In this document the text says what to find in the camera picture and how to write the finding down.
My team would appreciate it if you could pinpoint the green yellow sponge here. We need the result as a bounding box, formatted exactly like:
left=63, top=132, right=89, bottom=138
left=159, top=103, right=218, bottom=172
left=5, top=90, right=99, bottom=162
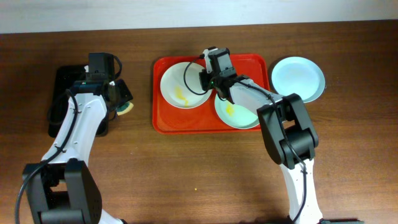
left=116, top=101, right=134, bottom=116

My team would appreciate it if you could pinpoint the white plate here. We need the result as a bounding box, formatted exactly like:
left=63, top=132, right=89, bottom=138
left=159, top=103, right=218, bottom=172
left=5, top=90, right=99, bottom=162
left=160, top=62, right=211, bottom=109

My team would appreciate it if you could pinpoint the light green plate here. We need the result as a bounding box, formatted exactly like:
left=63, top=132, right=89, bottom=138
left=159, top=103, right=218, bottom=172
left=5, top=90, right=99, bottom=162
left=215, top=96, right=259, bottom=129

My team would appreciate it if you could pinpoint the light blue plate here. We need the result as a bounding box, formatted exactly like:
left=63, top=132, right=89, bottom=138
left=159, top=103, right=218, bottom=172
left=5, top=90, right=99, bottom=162
left=271, top=57, right=326, bottom=103

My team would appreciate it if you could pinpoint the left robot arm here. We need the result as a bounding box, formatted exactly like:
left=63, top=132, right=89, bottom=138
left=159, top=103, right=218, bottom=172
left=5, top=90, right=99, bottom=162
left=14, top=79, right=132, bottom=223

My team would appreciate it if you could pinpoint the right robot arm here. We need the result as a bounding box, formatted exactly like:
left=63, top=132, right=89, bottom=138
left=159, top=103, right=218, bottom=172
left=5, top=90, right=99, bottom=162
left=199, top=68, right=323, bottom=223

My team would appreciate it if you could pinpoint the black tray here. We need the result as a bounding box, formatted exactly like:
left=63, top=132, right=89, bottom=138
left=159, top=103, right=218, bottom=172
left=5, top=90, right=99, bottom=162
left=47, top=64, right=109, bottom=139

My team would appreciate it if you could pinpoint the red plastic tray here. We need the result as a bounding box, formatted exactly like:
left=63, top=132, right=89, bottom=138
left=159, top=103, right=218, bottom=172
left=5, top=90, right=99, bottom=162
left=152, top=54, right=270, bottom=134

